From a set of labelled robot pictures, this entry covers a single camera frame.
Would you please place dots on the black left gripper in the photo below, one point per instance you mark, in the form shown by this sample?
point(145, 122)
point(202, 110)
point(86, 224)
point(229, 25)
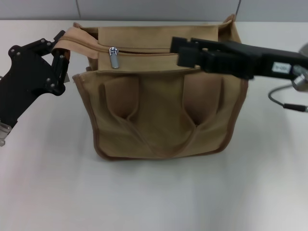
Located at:
point(24, 77)

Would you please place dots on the silver metal zipper pull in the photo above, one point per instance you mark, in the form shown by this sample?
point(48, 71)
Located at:
point(114, 59)

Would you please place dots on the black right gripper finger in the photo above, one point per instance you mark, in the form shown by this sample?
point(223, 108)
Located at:
point(180, 42)

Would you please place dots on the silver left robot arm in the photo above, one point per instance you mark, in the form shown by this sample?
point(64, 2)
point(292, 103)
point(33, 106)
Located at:
point(4, 131)

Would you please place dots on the small white bag label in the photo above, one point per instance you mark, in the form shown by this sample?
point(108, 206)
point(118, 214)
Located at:
point(67, 79)

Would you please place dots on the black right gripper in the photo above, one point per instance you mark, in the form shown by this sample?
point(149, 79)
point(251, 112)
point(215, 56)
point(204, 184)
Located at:
point(257, 62)

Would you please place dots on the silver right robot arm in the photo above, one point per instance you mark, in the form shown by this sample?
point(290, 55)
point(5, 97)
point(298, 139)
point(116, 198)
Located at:
point(302, 79)

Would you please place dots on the khaki canvas food bag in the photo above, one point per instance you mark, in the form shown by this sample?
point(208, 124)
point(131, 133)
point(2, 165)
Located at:
point(158, 108)

